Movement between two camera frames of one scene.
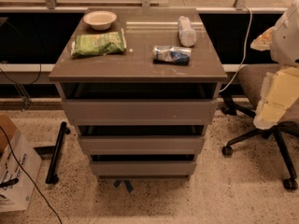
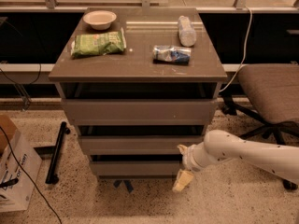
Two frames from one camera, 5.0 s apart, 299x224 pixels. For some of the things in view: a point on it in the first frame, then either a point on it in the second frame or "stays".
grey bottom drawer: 143,168 stays
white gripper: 286,39 to 188,160
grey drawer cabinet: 141,86 stays
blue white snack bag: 171,55 stays
